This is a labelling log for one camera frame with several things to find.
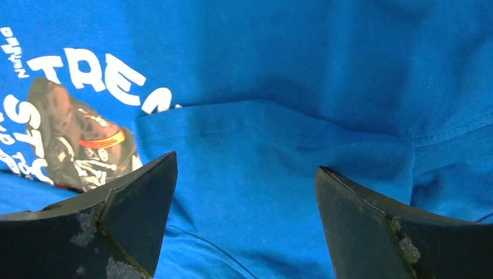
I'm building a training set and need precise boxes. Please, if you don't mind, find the blue printed t-shirt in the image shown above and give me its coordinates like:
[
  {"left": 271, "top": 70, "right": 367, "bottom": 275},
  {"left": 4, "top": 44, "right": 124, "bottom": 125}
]
[{"left": 1, "top": 1, "right": 492, "bottom": 278}]

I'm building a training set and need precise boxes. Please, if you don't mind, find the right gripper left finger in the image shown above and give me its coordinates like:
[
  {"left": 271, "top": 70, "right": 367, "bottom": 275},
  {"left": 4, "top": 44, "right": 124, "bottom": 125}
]
[{"left": 1, "top": 152, "right": 178, "bottom": 279}]

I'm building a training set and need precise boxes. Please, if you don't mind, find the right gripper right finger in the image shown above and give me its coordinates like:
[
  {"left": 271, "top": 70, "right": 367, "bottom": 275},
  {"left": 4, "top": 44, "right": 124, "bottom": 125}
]
[{"left": 315, "top": 167, "right": 492, "bottom": 279}]

